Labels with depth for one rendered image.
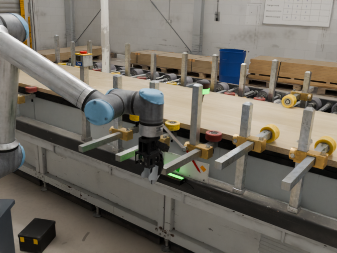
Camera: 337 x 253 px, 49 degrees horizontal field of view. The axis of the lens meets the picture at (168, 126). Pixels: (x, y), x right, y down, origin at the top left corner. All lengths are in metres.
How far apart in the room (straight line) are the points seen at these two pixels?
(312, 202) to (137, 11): 9.19
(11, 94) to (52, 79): 0.40
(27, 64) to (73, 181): 1.67
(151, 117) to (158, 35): 8.91
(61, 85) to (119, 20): 9.65
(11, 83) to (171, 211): 1.20
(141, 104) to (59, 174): 1.82
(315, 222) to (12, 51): 1.30
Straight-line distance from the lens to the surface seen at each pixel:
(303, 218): 1.61
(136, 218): 2.51
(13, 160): 1.83
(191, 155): 1.65
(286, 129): 2.01
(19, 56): 1.41
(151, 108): 1.31
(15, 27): 1.62
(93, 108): 1.24
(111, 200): 2.67
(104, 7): 3.37
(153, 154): 1.37
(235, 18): 9.22
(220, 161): 1.35
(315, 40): 8.75
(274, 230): 1.74
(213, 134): 1.80
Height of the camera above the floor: 1.49
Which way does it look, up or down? 18 degrees down
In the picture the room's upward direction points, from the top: 2 degrees clockwise
